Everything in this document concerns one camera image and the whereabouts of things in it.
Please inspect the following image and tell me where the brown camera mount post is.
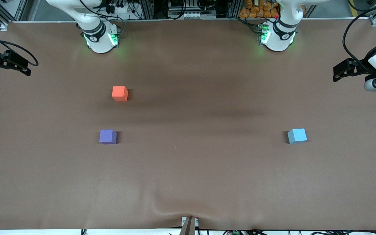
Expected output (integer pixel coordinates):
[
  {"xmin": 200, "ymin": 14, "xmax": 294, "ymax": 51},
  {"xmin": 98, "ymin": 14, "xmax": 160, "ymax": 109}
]
[{"xmin": 179, "ymin": 216, "xmax": 199, "ymax": 235}]

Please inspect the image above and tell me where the white power strip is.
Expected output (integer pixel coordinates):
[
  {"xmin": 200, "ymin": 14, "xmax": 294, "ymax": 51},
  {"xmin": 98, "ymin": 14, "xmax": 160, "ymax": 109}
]
[{"xmin": 107, "ymin": 3, "xmax": 130, "ymax": 14}]

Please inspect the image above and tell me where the purple foam block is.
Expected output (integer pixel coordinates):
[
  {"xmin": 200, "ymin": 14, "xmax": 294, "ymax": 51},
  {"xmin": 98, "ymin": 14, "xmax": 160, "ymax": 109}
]
[{"xmin": 99, "ymin": 129, "xmax": 117, "ymax": 145}]

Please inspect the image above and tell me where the light blue foam block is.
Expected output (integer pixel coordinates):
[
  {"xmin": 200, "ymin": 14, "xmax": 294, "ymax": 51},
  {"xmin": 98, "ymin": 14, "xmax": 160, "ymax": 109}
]
[{"xmin": 288, "ymin": 128, "xmax": 308, "ymax": 144}]

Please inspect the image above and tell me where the white terminal block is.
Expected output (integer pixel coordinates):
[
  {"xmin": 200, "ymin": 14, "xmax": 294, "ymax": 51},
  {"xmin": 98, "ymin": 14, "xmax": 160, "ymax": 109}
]
[{"xmin": 182, "ymin": 11, "xmax": 216, "ymax": 19}]

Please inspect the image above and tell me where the pile of orange objects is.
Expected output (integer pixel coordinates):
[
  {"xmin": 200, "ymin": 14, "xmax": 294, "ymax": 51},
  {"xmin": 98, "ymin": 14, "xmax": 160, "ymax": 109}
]
[{"xmin": 239, "ymin": 0, "xmax": 280, "ymax": 19}]

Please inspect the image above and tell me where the brown table mat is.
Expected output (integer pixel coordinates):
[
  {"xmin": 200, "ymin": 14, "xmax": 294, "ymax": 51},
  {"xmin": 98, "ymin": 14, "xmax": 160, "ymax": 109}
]
[{"xmin": 0, "ymin": 20, "xmax": 376, "ymax": 231}]

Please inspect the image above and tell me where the aluminium profile upright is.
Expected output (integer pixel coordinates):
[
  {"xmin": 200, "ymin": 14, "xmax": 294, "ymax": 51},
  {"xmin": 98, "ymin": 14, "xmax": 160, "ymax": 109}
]
[
  {"xmin": 139, "ymin": 0, "xmax": 154, "ymax": 19},
  {"xmin": 227, "ymin": 0, "xmax": 241, "ymax": 18}
]

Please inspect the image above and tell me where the orange foam block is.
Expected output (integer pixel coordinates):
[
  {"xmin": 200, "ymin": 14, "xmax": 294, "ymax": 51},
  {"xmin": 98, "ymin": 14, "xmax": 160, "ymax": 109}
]
[{"xmin": 112, "ymin": 86, "xmax": 129, "ymax": 102}]

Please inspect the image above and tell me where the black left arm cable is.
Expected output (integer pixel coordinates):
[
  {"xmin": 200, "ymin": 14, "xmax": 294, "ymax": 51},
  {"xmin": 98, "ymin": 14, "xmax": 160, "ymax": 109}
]
[{"xmin": 342, "ymin": 7, "xmax": 376, "ymax": 73}]

